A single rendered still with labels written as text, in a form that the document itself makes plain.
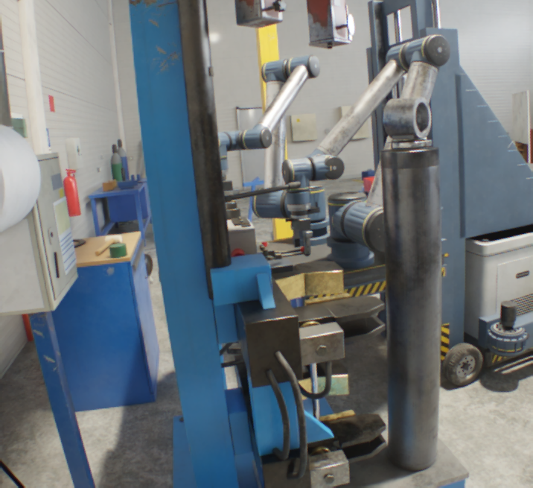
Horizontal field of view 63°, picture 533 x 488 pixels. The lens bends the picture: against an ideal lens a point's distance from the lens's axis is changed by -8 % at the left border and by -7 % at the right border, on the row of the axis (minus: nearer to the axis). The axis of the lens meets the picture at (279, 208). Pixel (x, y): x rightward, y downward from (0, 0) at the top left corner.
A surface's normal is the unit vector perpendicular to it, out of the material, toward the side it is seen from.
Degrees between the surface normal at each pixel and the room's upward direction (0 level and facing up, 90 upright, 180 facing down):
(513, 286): 90
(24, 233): 90
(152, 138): 90
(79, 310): 90
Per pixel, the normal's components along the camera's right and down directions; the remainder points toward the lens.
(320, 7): -0.64, 0.18
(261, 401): 0.20, 0.15
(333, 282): -0.06, 0.18
